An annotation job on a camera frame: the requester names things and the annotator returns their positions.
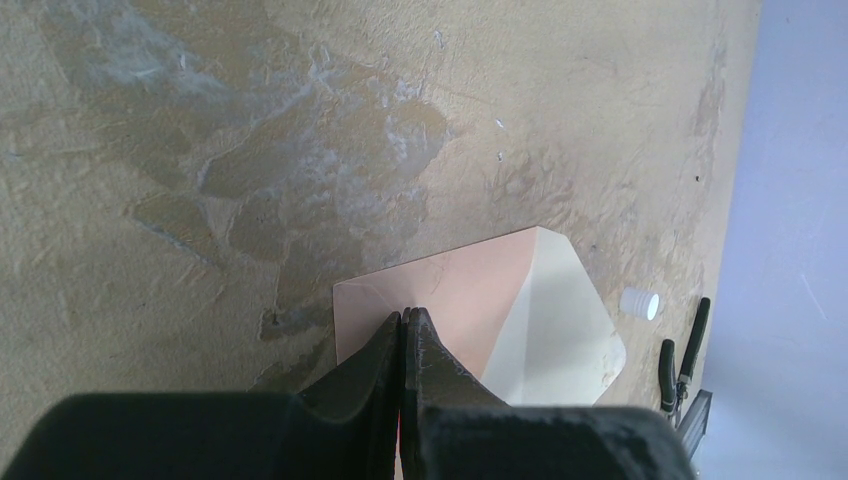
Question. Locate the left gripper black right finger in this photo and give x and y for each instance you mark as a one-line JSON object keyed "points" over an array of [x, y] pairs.
{"points": [[452, 427]]}

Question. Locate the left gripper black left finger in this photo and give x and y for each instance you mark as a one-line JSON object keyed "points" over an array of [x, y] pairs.
{"points": [[344, 426]]}

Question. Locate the brown envelope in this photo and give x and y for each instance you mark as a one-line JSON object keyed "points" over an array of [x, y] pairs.
{"points": [[519, 311]]}

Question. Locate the white glue stick cap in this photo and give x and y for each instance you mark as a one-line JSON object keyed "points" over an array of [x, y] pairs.
{"points": [[639, 303]]}

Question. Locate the black handled pliers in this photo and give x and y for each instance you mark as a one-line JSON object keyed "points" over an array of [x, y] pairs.
{"points": [[674, 383]]}

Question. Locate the aluminium frame rail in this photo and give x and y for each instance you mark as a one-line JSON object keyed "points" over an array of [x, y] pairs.
{"points": [[693, 426]]}

